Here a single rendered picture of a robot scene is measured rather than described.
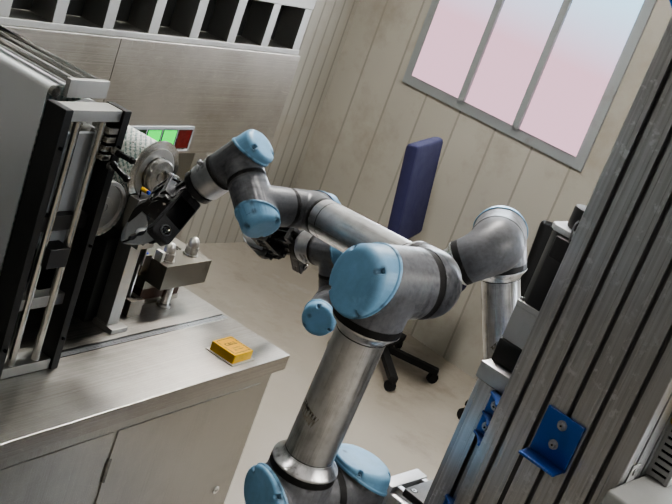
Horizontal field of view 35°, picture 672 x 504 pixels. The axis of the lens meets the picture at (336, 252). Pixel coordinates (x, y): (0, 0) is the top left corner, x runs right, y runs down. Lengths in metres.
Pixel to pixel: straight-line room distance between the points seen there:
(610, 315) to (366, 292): 0.41
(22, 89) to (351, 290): 0.77
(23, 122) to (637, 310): 1.13
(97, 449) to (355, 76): 3.80
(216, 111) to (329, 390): 1.40
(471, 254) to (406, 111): 3.34
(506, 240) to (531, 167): 2.87
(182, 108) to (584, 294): 1.40
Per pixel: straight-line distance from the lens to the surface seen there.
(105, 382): 2.18
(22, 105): 2.07
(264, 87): 3.09
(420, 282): 1.64
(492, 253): 2.18
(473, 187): 5.22
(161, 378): 2.26
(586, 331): 1.79
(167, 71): 2.75
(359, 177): 5.64
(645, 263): 1.74
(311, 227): 1.98
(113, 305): 2.36
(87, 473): 2.22
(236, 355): 2.40
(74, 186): 2.02
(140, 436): 2.28
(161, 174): 2.31
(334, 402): 1.72
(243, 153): 1.97
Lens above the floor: 1.94
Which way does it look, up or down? 18 degrees down
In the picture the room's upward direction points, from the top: 20 degrees clockwise
